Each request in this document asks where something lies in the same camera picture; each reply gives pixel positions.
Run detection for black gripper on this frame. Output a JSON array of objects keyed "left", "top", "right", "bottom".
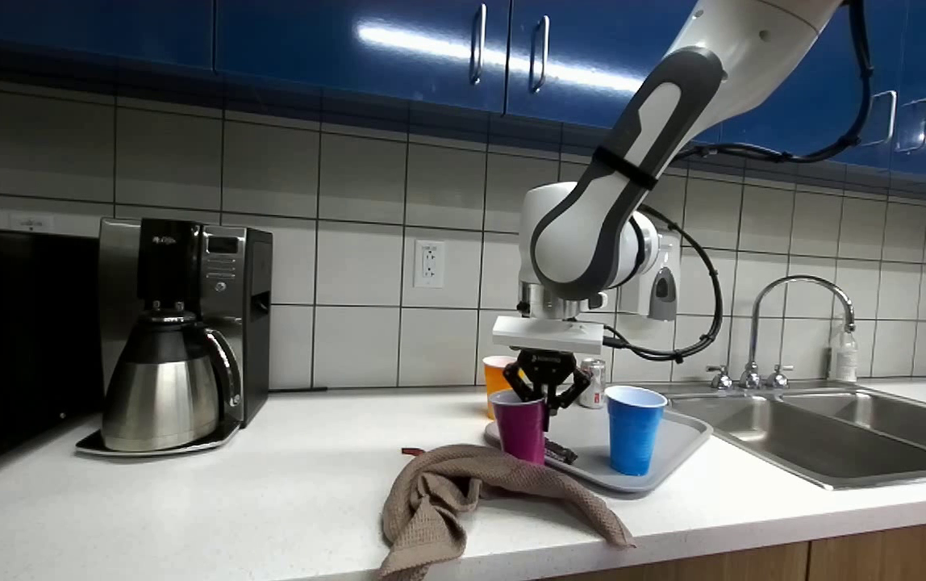
[{"left": 503, "top": 349, "right": 590, "bottom": 432}]

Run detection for purple plastic cup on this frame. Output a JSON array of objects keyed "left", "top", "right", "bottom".
[{"left": 491, "top": 394, "right": 545, "bottom": 464}]

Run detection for blue plastic cup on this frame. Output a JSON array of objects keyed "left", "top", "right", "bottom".
[{"left": 602, "top": 384, "right": 668, "bottom": 473}]

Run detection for orange plastic cup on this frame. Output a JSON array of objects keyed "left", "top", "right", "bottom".
[{"left": 480, "top": 356, "right": 511, "bottom": 420}]

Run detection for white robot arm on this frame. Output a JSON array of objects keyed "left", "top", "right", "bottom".
[{"left": 493, "top": 0, "right": 843, "bottom": 415}]

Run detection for grey plastic tray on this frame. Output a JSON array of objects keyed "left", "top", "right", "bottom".
[{"left": 480, "top": 398, "right": 717, "bottom": 498}]

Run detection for red black pen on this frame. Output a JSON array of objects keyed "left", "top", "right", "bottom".
[{"left": 396, "top": 440, "right": 576, "bottom": 468}]

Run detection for silver soda can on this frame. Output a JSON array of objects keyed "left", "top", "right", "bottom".
[{"left": 576, "top": 358, "right": 605, "bottom": 409}]

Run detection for white soap dispenser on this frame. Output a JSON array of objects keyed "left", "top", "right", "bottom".
[{"left": 631, "top": 237, "right": 679, "bottom": 321}]

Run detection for brown cloth towel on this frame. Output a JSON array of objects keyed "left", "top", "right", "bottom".
[{"left": 376, "top": 445, "right": 631, "bottom": 581}]

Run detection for chrome sink faucet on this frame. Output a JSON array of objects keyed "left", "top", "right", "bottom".
[{"left": 704, "top": 272, "right": 860, "bottom": 394}]

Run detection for stainless steel double sink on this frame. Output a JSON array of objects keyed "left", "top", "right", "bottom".
[{"left": 674, "top": 388, "right": 926, "bottom": 492}]

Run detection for clear soap bottle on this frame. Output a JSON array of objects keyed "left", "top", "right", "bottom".
[{"left": 824, "top": 329, "right": 857, "bottom": 382}]

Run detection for blue upper cabinets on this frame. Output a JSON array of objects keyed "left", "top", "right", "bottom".
[{"left": 0, "top": 0, "right": 926, "bottom": 183}]

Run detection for steel coffee carafe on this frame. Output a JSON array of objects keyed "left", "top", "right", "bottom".
[{"left": 98, "top": 315, "right": 237, "bottom": 451}]

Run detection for black steel coffee maker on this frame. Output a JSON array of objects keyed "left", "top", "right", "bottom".
[{"left": 78, "top": 218, "right": 271, "bottom": 459}]

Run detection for wooden lower cabinet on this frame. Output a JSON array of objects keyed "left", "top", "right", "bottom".
[{"left": 556, "top": 526, "right": 926, "bottom": 581}]

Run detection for black microwave oven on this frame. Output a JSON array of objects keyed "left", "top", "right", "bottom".
[{"left": 0, "top": 229, "right": 102, "bottom": 454}]

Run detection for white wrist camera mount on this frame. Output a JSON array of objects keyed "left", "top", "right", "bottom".
[{"left": 491, "top": 282, "right": 602, "bottom": 356}]

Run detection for white wall outlet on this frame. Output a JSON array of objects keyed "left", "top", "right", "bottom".
[{"left": 411, "top": 240, "right": 446, "bottom": 286}]

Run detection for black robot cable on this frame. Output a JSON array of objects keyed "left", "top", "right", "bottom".
[{"left": 601, "top": 0, "right": 877, "bottom": 369}]

